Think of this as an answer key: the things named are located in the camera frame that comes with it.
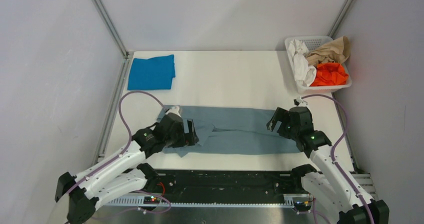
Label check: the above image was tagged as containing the grey-blue t-shirt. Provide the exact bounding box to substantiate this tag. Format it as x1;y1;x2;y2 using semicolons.
163;105;299;157

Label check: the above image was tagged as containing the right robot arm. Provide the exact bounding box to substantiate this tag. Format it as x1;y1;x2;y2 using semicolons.
266;106;390;224

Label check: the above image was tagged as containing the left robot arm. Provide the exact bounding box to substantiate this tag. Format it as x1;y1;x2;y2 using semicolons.
54;107;199;224

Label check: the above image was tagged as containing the white crumpled t-shirt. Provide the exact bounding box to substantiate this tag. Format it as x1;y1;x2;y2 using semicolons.
287;39;317;87

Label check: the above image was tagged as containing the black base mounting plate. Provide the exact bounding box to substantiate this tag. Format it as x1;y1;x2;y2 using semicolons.
142;169;310;205

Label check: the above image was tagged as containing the folded blue t-shirt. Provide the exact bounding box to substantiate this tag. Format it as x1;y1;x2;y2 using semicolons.
127;54;176;91

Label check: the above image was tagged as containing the orange crumpled t-shirt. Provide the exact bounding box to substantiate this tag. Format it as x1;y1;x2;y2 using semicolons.
310;62;349;87

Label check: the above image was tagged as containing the left controller board with leds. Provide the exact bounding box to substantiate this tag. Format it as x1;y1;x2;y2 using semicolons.
143;195;162;205

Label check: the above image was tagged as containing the white plastic laundry basket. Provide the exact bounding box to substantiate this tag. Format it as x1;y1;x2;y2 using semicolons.
284;35;353;95

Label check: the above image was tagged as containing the right controller board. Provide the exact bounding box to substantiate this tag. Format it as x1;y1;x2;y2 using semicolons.
293;201;312;214

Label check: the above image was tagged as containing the beige crumpled t-shirt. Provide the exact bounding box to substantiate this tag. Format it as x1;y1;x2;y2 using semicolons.
306;36;351;66

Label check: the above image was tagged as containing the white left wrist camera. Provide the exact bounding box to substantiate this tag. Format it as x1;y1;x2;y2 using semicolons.
165;106;182;118

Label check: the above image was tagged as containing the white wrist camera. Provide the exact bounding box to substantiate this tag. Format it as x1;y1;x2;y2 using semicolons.
165;106;182;118
293;96;309;107

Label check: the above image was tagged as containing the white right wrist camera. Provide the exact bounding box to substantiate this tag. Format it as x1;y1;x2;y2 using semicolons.
293;96;309;107

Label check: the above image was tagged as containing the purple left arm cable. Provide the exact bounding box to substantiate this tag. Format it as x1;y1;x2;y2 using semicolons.
64;90;173;224

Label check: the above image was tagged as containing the aluminium front frame rail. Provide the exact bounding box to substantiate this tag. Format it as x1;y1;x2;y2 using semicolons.
75;172;379;224

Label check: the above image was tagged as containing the left aluminium corner post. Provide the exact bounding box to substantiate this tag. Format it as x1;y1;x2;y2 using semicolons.
91;0;129;59

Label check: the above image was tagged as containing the aluminium corner post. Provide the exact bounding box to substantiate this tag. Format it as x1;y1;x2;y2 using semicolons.
91;0;129;59
327;0;356;39

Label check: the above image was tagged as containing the right aluminium corner post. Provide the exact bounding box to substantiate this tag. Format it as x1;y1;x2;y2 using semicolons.
327;0;356;39

